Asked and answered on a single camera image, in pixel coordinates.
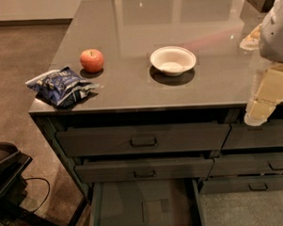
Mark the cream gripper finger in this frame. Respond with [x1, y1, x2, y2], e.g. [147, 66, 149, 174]
[239, 24, 261, 51]
[244, 63, 283, 127]

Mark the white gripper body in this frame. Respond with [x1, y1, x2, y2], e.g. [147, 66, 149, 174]
[259, 0, 283, 63]

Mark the red apple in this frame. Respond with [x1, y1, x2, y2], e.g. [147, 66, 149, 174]
[80, 49, 104, 73]

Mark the top right drawer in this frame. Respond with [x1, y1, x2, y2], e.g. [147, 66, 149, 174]
[223, 120, 283, 150]

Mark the middle right drawer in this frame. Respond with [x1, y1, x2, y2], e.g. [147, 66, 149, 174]
[209, 153, 283, 177]

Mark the bottom right drawer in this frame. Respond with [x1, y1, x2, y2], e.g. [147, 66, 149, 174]
[199, 175, 283, 194]

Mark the top left drawer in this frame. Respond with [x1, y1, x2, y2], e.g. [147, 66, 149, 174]
[55, 122, 229, 157]

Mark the open bottom left drawer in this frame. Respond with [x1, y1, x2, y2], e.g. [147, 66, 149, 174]
[89, 179, 205, 226]

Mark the middle left drawer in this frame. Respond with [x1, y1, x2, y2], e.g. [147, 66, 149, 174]
[75, 156, 213, 183]

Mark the white paper bowl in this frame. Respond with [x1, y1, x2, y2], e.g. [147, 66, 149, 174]
[149, 46, 197, 76]

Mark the blue chip bag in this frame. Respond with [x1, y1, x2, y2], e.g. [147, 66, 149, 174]
[25, 67, 99, 108]

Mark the black cart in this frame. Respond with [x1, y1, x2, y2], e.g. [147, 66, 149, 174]
[0, 141, 87, 226]

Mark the dark cabinet frame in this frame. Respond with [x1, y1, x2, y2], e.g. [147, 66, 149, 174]
[33, 107, 283, 195]

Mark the black cable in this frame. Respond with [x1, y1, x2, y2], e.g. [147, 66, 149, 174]
[15, 175, 53, 216]

